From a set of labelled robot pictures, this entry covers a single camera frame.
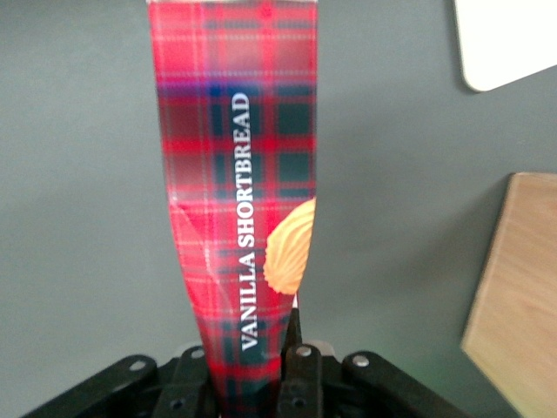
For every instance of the wooden drawer cabinet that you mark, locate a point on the wooden drawer cabinet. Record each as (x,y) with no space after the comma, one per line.
(518,296)

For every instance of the red tartan shortbread cookie box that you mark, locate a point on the red tartan shortbread cookie box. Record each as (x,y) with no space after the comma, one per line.
(237,183)

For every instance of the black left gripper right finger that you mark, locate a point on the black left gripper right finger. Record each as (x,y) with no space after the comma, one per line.
(299,374)

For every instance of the beige rectangular tray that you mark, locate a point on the beige rectangular tray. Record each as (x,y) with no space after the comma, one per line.
(505,39)

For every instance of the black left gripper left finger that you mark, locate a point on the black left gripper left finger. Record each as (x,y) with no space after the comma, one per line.
(180,385)

